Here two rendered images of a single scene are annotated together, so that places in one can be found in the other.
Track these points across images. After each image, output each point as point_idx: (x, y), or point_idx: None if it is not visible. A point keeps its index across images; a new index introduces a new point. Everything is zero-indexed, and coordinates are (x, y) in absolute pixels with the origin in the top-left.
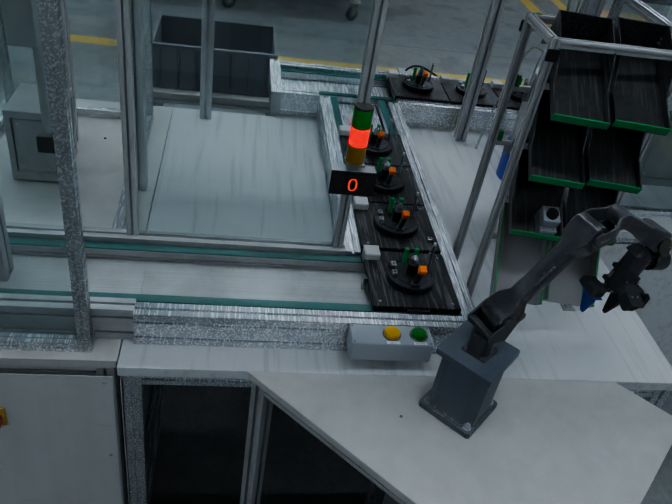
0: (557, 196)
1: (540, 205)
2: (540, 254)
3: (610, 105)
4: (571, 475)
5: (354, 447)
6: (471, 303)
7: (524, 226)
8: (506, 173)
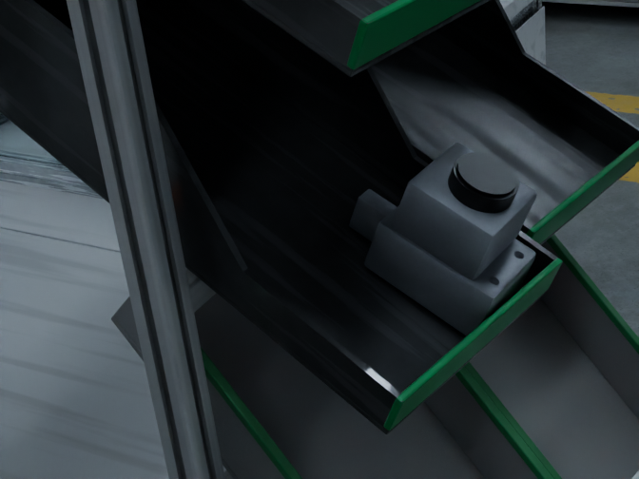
0: (339, 129)
1: (331, 209)
2: (425, 406)
3: None
4: None
5: None
6: None
7: (392, 341)
8: (126, 162)
